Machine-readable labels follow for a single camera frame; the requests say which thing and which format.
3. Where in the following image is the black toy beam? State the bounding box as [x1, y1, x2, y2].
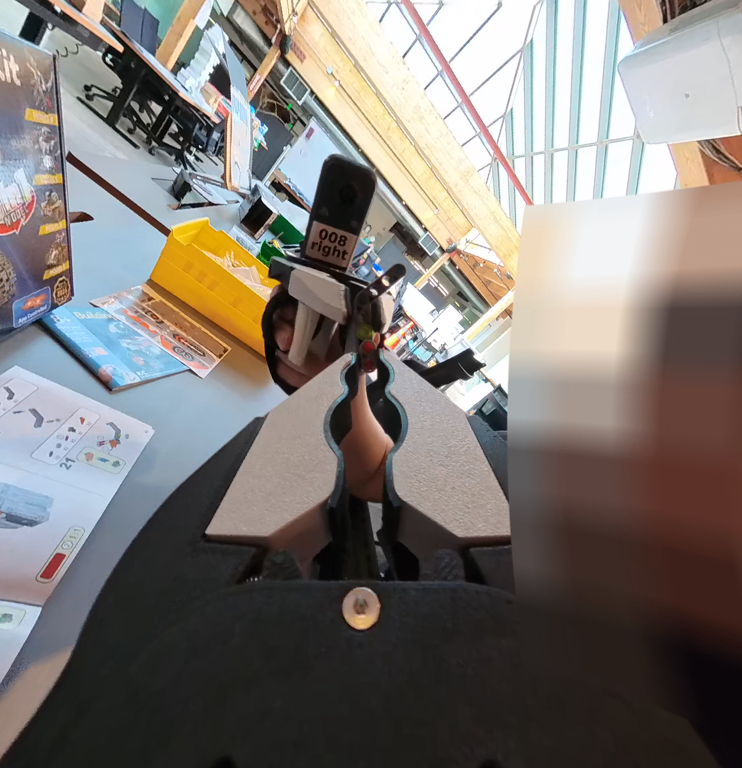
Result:
[354, 321, 385, 374]

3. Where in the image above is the person's right forearm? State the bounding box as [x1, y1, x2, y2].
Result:
[338, 372, 405, 502]

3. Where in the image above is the white whiteboard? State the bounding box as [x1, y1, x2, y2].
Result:
[275, 117, 342, 199]

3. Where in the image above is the red ceiling pipe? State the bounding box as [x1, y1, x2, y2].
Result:
[401, 0, 534, 208]

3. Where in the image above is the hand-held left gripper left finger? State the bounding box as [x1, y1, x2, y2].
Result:
[205, 353, 357, 580]

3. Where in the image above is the white instruction manual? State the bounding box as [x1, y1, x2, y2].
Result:
[0, 366, 154, 703]

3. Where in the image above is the grey desk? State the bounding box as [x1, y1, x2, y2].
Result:
[0, 153, 306, 721]

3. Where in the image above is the yellow plastic bin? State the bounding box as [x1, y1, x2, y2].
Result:
[150, 217, 288, 355]

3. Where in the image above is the clear plastic bag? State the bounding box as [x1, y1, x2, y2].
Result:
[200, 243, 277, 295]

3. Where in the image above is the wooden top office desk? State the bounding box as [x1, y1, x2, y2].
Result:
[77, 0, 228, 169]

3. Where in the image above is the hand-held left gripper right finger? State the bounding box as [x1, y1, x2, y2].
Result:
[374, 350, 511, 582]

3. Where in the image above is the blue booklet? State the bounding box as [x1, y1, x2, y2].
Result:
[40, 305, 189, 392]

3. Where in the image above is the printed sticker sheet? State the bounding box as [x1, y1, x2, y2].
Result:
[90, 282, 232, 379]

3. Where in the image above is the white wall speaker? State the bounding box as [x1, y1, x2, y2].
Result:
[617, 0, 742, 145]

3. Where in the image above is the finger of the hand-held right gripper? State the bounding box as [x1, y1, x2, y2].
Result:
[289, 267, 353, 329]
[346, 263, 408, 341]

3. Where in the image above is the blue building kit box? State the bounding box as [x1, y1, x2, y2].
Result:
[0, 24, 74, 340]

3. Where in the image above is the black open box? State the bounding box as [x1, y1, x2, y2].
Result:
[239, 192, 282, 241]

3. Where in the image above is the green bin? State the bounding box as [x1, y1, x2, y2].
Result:
[257, 213, 306, 265]

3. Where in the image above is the person's right hand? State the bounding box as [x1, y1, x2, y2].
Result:
[269, 294, 354, 394]

